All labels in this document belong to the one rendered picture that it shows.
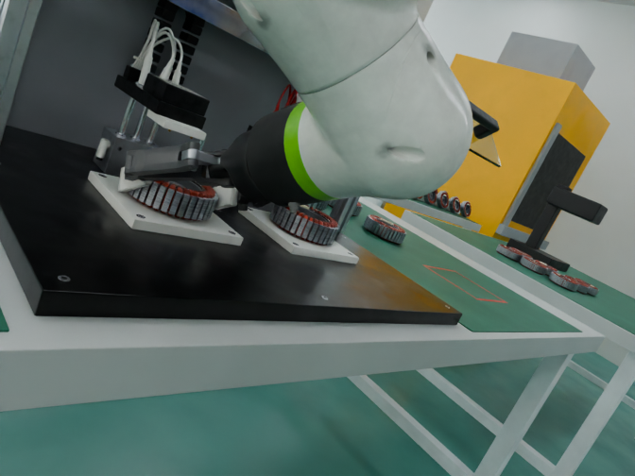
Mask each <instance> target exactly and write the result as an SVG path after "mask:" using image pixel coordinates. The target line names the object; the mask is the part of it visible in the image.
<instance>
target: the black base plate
mask: <svg viewBox="0 0 635 476"><path fill-rule="evenodd" d="M95 152H96V149H95V148H91V147H88V146H84V145H80V144H74V143H70V142H66V141H64V140H60V139H56V138H52V137H48V136H45V135H42V134H38V133H34V132H31V131H27V130H23V129H19V128H16V127H10V126H6V127H5V131H4V134H3V138H2V141H1V144H0V242H1V244H2V246H3V248H4V250H5V252H6V254H7V256H8V258H9V261H10V264H11V266H12V268H13V270H14V272H15V275H16V277H17V279H18V281H19V282H20V284H21V287H22V289H23V291H24V293H25V295H26V299H27V301H28V303H29V305H30V307H31V309H32V312H33V314H34V315H36V316H78V317H122V318H165V319H209V320H252V321H297V322H340V323H384V324H427V325H457V323H458V321H459V319H460V317H461V316H462V313H461V312H459V311H458V310H456V309H455V308H453V307H452V306H450V305H449V304H447V303H446V302H444V301H443V300H441V299H440V298H438V297H436V296H435V295H433V294H432V293H430V292H429V291H427V290H426V289H424V288H423V287H421V286H420V285H418V284H417V283H415V282H414V281H412V280H411V279H409V278H408V277H407V276H406V275H404V274H403V273H401V272H400V271H398V270H397V269H395V268H394V267H392V266H391V265H389V264H388V263H386V262H384V261H383V260H381V259H380V258H378V257H377V256H375V255H374V254H372V253H371V252H369V251H368V250H366V249H365V248H363V247H362V246H360V245H358V244H357V243H355V242H354V241H353V240H352V239H350V238H349V237H347V236H346V235H344V234H343V233H340V232H338V234H337V235H336V237H335V241H336V242H337V243H339V244H340V245H342V246H343V247H345V248H346V249H347V250H348V251H350V252H351V253H353V254H354V255H355V256H357V257H358V258H359V260H358V262H357V264H355V263H343V262H338V261H331V260H325V259H320V258H313V257H307V256H301V255H295V254H291V253H290V252H288V251H287V250H286V249H285V248H283V247H282V246H281V245H279V244H278V243H277V242H276V241H274V240H273V239H272V238H270V237H269V236H268V235H267V234H265V233H264V232H263V231H262V230H260V229H259V228H258V227H256V226H255V225H254V224H252V223H251V222H250V221H249V220H248V219H247V218H246V217H245V216H243V215H242V214H241V213H240V212H238V203H237V205H236V206H233V207H229V208H224V209H219V210H214V211H213V213H215V214H216V215H217V216H218V217H219V218H220V219H222V220H223V221H224V222H225V223H226V224H228V225H229V226H230V227H231V228H232V229H233V230H235V231H236V232H237V233H238V234H240V235H241V236H242V237H243V238H244V239H243V241H242V244H241V246H236V245H229V244H223V243H218V242H211V241H205V240H199V239H193V238H187V237H181V236H175V235H169V234H163V233H157V232H151V231H145V230H138V229H132V228H131V227H130V226H129V225H128V224H127V223H126V222H125V220H124V219H123V218H122V217H121V216H120V215H119V214H118V213H117V211H116V210H115V209H114V208H113V207H112V206H111V204H110V203H109V202H108V201H107V200H106V199H105V198H104V196H103V195H102V194H100V193H99V192H98V191H97V189H96V188H95V187H94V186H93V184H92V183H91V182H90V181H89V180H88V177H89V174H90V171H95V172H98V173H102V174H107V173H104V172H103V171H102V170H101V169H100V168H99V167H98V166H97V165H96V163H95V162H94V155H95ZM107 175H111V174H107ZM111 176H114V175H111ZM115 177H119V176H115ZM119 178H120V177H119Z"/></svg>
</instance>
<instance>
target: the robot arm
mask: <svg viewBox="0 0 635 476"><path fill-rule="evenodd" d="M232 1H233V3H234V5H235V7H236V9H237V11H238V13H239V15H240V17H241V19H242V20H243V22H244V23H245V24H246V26H247V27H248V28H249V30H250V31H251V32H252V34H253V35H254V36H255V37H256V38H257V40H258V41H259V42H260V43H261V45H262V46H263V47H264V49H265V50H266V51H267V53H268V54H269V55H270V56H271V57H272V58H273V59H274V61H275V62H276V63H277V65H278V66H279V67H280V69H281V70H282V71H283V73H284V74H285V76H286V77H287V78H288V80H289V81H290V83H291V84H292V85H293V87H294V88H295V90H296V91H297V92H298V93H297V102H296V103H294V104H292V105H289V106H286V107H284V108H281V109H280V110H277V111H274V112H272V113H270V114H267V115H265V116H263V117H262V118H260V119H259V120H258V121H257V122H256V123H255V125H254V126H253V128H252V129H251V130H249V131H246V132H244V133H242V134H240V135H239V136H238V137H237V138H236V139H235V140H234V141H233V143H232V144H231V146H230V147H229V148H228V149H222V150H217V151H208V152H201V151H200V143H198V142H194V141H193V142H188V143H185V144H181V145H173V146H165V147H156V148H148V149H139V150H131V151H127V156H126V164H125V167H122V168H121V172H120V179H119V186H118V191H119V192H120V193H124V192H128V191H132V190H135V189H139V188H142V187H146V186H148V185H150V184H151V183H152V180H162V181H195V182H197V183H198V184H200V185H202V186H217V187H214V188H213V189H214V190H215V192H216V193H217V194H218V200H217V202H216V204H215V208H214V210H219V209H224V208H229V207H233V206H236V205H237V203H238V210H239V211H247V210H248V204H249V202H252V203H253V207H255V208H260V207H263V206H265V205H266V204H268V203H270V202H272V203H274V204H276V205H279V206H282V207H289V210H290V212H291V213H297V210H298V207H299V206H300V205H306V204H312V203H318V202H323V201H330V200H336V199H341V198H348V197H359V196H366V197H380V198H386V199H394V200H404V199H412V198H416V197H420V196H425V195H427V194H430V193H432V192H434V191H435V190H436V189H438V188H439V187H441V186H442V185H443V184H445V183H446V182H447V181H448V180H449V179H450V178H451V177H452V176H453V175H454V174H455V173H456V172H457V170H458V169H459V168H460V166H461V165H462V163H463V161H464V160H465V158H466V156H467V154H468V151H469V149H470V145H471V142H472V131H473V120H472V109H471V105H470V102H469V99H468V97H467V95H466V93H465V92H464V90H463V88H462V86H461V85H460V83H459V82H458V80H457V79H456V77H455V75H454V73H453V72H452V70H451V69H450V67H449V65H448V64H447V62H446V60H445V59H444V58H443V57H442V55H441V53H440V51H439V50H438V47H437V45H436V44H435V42H434V40H433V38H432V37H431V35H430V33H429V31H428V29H426V27H425V25H424V23H423V22H422V20H421V18H420V16H419V14H418V11H417V2H418V0H232ZM207 166H208V170H209V176H210V178H206V171H207Z"/></svg>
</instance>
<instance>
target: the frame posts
mask: <svg viewBox="0 0 635 476"><path fill-rule="evenodd" d="M42 2H43V0H0V144H1V141H2V138H3V134H4V131H5V127H6V124H7V121H8V118H9V112H10V109H11V106H12V102H13V99H14V95H15V93H16V90H17V86H18V83H19V79H20V76H21V73H22V70H23V67H24V63H25V60H26V54H27V51H28V47H29V45H30V42H31V38H32V35H33V31H34V28H35V25H36V22H37V19H38V15H39V12H40V8H41V5H42ZM359 198H360V196H359V197H348V198H341V199H337V200H336V202H335V205H334V207H333V209H332V211H331V213H330V215H329V216H330V217H332V218H333V219H334V220H335V221H336V222H337V224H338V225H339V227H340V230H339V232H340V233H343V232H344V230H345V228H346V227H347V225H348V223H349V220H350V218H351V216H352V213H353V211H354V209H355V207H356V204H357V202H358V200H359Z"/></svg>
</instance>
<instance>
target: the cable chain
mask: <svg viewBox="0 0 635 476"><path fill-rule="evenodd" d="M178 9H180V8H179V7H177V6H176V5H174V4H172V3H170V2H168V1H166V0H160V1H159V2H158V7H156V10H155V13H154V14H155V15H157V16H159V17H161V18H163V19H165V20H166V21H169V22H173V21H174V18H175V14H176V13H177V11H178ZM185 13H186V18H185V22H184V24H183V27H182V28H183V29H185V30H187V31H189V32H191V33H193V34H195V35H198V36H200V35H201V32H202V27H204V24H205V21H204V20H202V19H200V18H198V17H197V16H195V15H193V14H191V13H190V12H188V11H185ZM154 19H156V20H157V22H160V26H159V29H162V28H164V27H169V28H170V29H171V26H172V25H170V24H169V23H167V22H165V21H163V20H161V19H158V18H156V17H153V18H152V21H151V25H152V23H153V21H154ZM179 38H180V39H181V40H183V41H185V42H187V43H190V44H192V45H195V46H197V43H198V40H199V38H197V37H195V36H193V35H191V34H189V33H186V32H184V31H182V32H181V33H180V36H179ZM180 43H181V46H182V51H183V52H184V53H186V54H189V55H191V56H193V55H194V53H195V50H196V49H195V48H194V47H192V46H190V45H188V44H186V43H184V42H180ZM163 49H164V45H162V44H160V43H159V44H158V45H156V46H155V47H153V50H155V51H157V52H159V53H162V52H163ZM152 58H153V60H152V61H153V62H156V63H159V61H160V58H161V56H160V55H158V54H156V53H154V52H153V54H152ZM175 60H177V61H180V52H178V51H177V53H176V57H175ZM191 60H192V59H191V58H190V57H187V56H185V55H183V58H182V63H184V64H186V65H190V63H191ZM156 69H157V66H156V65H155V64H153V63H152V64H151V68H150V72H149V73H150V74H151V73H153V74H155V72H156ZM180 71H181V73H182V74H183V75H186V74H187V71H188V68H187V67H185V66H183V65H182V66H181V70H180Z"/></svg>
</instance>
